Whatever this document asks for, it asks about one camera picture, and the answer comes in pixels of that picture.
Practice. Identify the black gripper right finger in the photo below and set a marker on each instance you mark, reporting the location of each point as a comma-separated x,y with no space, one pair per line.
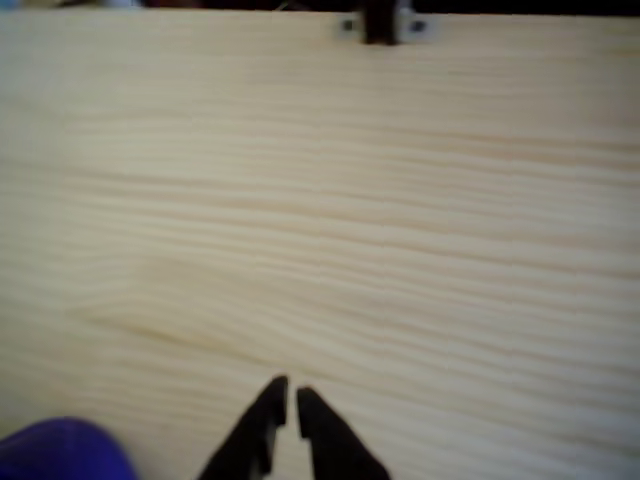
335,450

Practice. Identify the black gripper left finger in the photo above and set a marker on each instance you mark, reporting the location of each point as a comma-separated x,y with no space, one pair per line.
250,440

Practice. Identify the purple object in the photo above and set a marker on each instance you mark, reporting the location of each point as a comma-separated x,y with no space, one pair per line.
60,452

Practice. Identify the silver mounting bracket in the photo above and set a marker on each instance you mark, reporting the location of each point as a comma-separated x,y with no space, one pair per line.
419,26

